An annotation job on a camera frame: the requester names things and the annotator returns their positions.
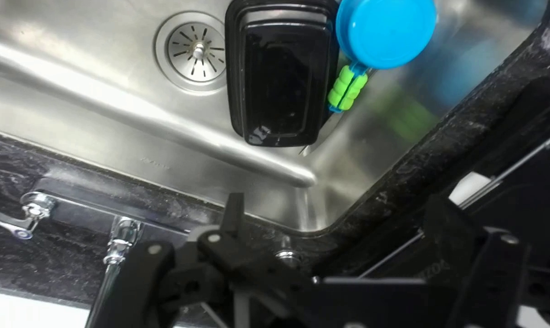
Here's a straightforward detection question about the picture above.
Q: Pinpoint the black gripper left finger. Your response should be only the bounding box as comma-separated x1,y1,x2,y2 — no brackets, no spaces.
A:
88,194,319,328

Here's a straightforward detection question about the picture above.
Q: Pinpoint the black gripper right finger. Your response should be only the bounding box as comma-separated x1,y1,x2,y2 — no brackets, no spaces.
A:
423,198,550,328

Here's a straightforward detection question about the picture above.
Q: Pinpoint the stainless steel sink basin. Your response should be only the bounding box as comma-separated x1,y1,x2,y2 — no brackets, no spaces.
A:
0,0,550,232

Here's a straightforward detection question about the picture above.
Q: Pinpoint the black dish rack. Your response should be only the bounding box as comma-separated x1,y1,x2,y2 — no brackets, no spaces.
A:
359,79,550,281

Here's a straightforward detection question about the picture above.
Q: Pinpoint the round sink drain strainer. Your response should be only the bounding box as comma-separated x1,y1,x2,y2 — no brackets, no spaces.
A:
153,12,226,96

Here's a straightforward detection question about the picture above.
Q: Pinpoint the chrome sink faucet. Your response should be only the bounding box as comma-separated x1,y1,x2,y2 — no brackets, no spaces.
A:
0,39,319,294

